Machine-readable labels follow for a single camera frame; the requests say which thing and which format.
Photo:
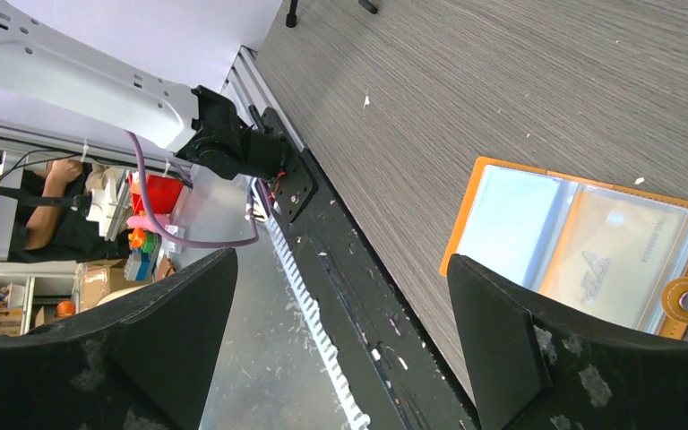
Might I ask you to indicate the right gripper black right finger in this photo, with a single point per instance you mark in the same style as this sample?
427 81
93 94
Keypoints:
535 363

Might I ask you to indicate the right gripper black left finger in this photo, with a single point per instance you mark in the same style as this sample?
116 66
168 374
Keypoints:
141 361

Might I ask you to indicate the gold credit card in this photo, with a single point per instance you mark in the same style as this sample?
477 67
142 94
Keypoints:
612 252

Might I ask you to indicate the orange card holder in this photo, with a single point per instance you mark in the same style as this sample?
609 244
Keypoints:
512 215

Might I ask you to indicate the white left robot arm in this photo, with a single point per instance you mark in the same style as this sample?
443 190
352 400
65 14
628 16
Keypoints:
195 124

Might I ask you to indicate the cardboard box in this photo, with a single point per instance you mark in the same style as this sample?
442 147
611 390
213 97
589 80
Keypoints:
95 282

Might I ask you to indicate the colourful toy blocks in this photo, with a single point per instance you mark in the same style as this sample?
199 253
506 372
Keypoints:
151 254

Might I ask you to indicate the person behind the table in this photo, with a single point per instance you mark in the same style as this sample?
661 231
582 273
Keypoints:
50 223

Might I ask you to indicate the red storage bin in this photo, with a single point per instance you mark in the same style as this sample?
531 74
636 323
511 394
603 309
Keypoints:
163 192

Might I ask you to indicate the black microphone tripod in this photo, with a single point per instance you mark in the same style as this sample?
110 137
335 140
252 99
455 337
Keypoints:
311 9

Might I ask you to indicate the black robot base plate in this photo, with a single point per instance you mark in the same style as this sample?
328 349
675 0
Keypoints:
394 369

